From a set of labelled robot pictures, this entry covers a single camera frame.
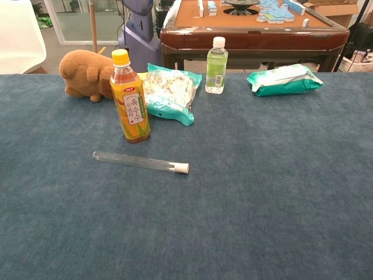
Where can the glass test tube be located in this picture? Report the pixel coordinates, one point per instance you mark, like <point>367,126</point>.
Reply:
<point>137,161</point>

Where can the blue robot base machine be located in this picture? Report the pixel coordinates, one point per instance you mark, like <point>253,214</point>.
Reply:
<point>140,32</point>

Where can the teal snack bag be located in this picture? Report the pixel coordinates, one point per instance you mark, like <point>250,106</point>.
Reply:
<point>172,90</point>

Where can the yellow corn tea bottle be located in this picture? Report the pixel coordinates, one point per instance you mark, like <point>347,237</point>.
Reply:
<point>132,111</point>

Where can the blue table mat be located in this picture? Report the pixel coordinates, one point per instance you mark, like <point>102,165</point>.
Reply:
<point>218,204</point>

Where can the green label water bottle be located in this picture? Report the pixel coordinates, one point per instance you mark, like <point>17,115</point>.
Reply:
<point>216,67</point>

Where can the teal wet wipes pack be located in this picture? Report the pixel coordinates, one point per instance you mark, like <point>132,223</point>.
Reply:
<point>285,83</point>

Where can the brown capybara plush toy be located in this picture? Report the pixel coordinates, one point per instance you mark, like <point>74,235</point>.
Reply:
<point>81,73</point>

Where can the brown mahjong table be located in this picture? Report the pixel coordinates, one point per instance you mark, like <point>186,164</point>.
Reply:
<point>262,41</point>

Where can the wooden pole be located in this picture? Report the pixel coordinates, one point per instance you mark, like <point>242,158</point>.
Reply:
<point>93,26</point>

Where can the white mahjong tile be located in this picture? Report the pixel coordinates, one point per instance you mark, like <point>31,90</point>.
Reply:
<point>306,22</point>

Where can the black tripod stand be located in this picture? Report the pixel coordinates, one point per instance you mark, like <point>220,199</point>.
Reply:
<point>339,61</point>

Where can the white box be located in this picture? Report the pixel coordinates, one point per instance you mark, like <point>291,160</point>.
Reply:
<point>357,62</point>

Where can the white chair wooden legs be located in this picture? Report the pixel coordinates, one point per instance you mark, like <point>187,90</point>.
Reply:
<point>17,38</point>

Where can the cardboard box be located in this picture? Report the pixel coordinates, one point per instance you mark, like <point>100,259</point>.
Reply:
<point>338,13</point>

